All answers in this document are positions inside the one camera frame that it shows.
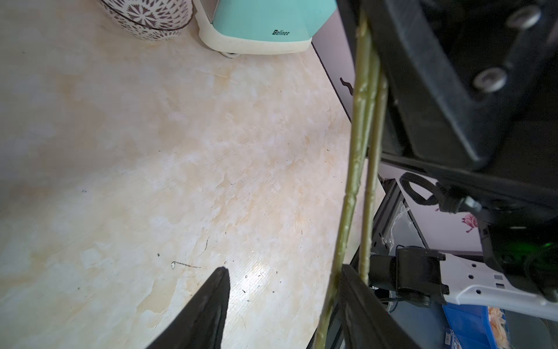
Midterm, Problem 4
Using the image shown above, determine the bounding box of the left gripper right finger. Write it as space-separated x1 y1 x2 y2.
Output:
339 265 418 349

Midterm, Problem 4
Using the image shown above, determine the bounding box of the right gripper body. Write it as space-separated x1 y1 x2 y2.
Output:
335 0 558 173

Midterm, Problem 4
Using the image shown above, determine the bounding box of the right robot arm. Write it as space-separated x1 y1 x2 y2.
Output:
338 1 557 320

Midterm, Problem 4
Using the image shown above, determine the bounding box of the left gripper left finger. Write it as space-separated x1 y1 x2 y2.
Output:
149 267 230 349

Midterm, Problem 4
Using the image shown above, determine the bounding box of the mint green toaster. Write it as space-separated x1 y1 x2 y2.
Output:
193 0 337 58

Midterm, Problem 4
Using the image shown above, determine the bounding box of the peach rose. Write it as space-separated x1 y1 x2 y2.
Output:
358 70 389 286

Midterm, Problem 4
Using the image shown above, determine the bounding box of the pink rose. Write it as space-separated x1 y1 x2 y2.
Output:
346 47 379 210
312 9 379 348

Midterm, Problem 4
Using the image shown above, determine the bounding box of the white patterned bowl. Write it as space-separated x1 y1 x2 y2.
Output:
98 0 194 41

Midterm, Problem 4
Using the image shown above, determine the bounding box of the blue bin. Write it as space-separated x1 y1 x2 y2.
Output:
443 303 511 349

